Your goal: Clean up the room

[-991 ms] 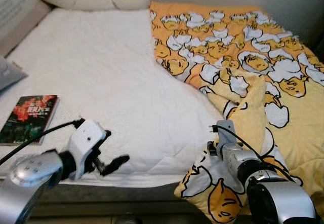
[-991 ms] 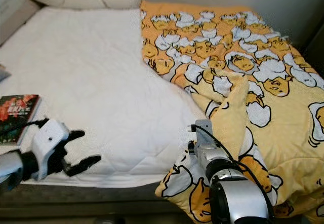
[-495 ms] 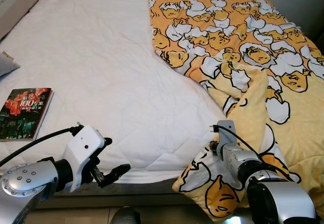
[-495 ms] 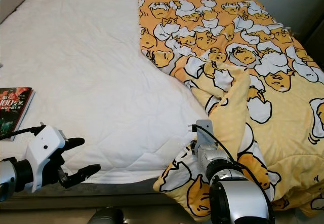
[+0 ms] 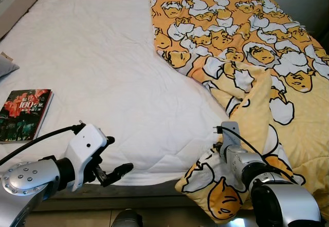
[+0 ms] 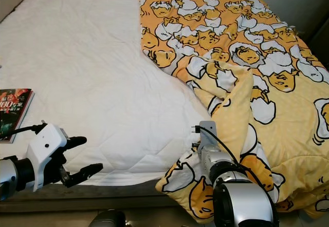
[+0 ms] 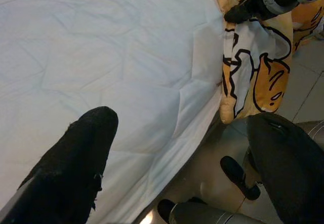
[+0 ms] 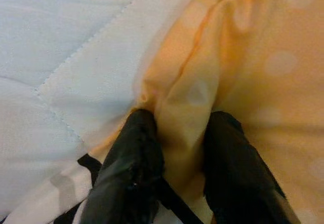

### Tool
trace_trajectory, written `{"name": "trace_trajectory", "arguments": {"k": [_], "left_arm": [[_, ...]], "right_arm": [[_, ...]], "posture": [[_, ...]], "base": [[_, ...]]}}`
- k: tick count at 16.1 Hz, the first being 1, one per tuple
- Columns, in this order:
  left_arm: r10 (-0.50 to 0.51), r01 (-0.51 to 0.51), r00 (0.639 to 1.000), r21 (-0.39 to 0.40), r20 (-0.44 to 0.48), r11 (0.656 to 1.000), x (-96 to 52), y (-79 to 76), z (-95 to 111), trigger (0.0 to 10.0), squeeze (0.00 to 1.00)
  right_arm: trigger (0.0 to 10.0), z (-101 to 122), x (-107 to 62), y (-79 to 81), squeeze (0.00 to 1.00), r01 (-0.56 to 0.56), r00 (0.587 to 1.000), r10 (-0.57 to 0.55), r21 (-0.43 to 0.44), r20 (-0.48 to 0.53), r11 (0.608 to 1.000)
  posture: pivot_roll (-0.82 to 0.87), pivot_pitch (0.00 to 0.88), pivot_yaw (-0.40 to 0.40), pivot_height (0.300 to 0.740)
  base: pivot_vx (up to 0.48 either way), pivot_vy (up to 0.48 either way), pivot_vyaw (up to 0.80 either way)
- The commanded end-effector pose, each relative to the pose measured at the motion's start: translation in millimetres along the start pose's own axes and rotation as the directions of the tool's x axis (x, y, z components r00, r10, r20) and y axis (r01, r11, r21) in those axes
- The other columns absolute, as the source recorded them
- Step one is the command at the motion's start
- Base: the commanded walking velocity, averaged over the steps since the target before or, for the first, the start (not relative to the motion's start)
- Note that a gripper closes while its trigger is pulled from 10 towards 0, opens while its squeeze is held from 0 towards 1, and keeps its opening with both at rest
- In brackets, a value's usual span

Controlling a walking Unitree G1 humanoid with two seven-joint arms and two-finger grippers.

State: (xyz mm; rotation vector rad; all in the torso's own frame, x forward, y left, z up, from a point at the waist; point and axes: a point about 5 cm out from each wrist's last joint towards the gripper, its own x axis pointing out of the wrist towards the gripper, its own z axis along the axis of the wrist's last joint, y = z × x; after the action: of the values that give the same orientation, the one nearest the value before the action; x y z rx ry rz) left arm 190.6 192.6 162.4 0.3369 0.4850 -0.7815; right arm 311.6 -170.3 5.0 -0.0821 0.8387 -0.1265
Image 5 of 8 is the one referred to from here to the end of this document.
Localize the grey bed base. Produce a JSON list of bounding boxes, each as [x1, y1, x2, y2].
[[35, 182, 207, 213]]

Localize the grey robot left leg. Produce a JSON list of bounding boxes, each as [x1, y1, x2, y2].
[[110, 209, 144, 227]]

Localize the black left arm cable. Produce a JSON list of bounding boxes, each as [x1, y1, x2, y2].
[[0, 122, 87, 167]]

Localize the grey plush pillow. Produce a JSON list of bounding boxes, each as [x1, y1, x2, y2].
[[0, 52, 20, 80]]

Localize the printed grey headboard cushion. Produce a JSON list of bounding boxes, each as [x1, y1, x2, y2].
[[0, 0, 45, 39]]

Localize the yellow cartoon egg blanket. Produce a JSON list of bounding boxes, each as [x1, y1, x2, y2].
[[149, 0, 329, 223]]

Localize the dark bedside cabinet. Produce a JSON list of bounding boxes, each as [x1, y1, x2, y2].
[[314, 24, 329, 54]]

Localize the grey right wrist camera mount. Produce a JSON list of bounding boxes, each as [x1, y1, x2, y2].
[[220, 122, 242, 158]]

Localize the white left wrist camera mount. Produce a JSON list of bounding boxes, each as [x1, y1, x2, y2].
[[64, 123, 109, 192]]

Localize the dark red-green cover book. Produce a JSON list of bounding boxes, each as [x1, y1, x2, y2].
[[0, 89, 54, 144]]

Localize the white quilted mattress pad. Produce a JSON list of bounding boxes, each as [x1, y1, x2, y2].
[[0, 0, 233, 187]]

